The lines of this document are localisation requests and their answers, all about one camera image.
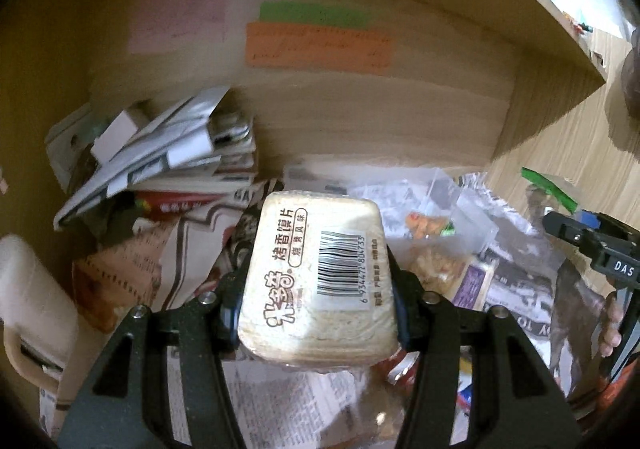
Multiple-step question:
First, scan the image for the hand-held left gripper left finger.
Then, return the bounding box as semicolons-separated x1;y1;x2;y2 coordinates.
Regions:
57;271;248;449

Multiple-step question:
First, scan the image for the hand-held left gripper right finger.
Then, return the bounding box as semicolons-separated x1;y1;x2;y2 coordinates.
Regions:
385;251;586;449

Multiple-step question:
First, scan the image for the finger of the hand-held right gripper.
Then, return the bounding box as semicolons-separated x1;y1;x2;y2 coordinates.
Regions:
542;210;609;251

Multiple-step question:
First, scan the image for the beige toast slice packet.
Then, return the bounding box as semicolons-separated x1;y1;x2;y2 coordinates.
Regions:
236;190;401;366

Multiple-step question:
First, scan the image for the person's right hand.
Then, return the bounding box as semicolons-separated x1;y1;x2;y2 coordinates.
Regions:
597;292;626;360

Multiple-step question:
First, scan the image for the green foil packet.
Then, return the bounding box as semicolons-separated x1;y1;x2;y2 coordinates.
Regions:
521;167;578;212

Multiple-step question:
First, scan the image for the snack packet with purple label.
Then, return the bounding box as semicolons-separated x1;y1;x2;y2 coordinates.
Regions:
407;249;498;312

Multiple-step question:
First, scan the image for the clear plastic zip bag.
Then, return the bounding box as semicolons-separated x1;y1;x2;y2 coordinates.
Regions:
350;168;498;275

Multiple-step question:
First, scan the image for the red book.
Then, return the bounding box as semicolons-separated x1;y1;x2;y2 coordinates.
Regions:
134;190;228;217

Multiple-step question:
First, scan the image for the stack of books and papers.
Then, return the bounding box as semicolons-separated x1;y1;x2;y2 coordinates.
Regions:
46;86;259;230

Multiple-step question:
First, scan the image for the small white cardboard box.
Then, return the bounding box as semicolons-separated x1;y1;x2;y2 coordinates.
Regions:
91;100;153;165

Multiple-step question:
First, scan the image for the orange paper note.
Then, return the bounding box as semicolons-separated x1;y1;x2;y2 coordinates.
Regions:
245;22;393;76

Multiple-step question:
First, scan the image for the pink paper note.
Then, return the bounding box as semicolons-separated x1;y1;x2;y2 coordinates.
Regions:
129;0;227;56

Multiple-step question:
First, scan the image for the green paper note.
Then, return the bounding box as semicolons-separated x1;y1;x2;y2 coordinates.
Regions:
258;0;372;30

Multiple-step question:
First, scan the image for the cream plastic container with handle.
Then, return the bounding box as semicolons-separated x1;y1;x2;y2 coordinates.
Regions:
0;234;81;392

